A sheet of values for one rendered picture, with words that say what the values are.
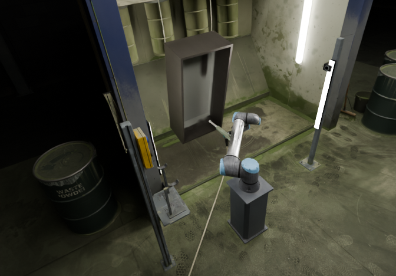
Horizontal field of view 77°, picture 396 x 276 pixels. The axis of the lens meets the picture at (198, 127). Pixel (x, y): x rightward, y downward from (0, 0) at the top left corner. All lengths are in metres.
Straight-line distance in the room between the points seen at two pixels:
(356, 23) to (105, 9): 2.84
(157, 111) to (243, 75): 1.73
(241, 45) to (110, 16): 3.30
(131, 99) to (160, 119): 1.94
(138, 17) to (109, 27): 2.05
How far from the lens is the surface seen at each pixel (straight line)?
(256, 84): 4.75
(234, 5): 4.11
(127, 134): 1.51
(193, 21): 3.80
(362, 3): 3.62
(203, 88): 3.22
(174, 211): 2.04
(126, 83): 1.92
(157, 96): 3.93
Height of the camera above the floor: 2.43
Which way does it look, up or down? 35 degrees down
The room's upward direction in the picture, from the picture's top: 6 degrees counter-clockwise
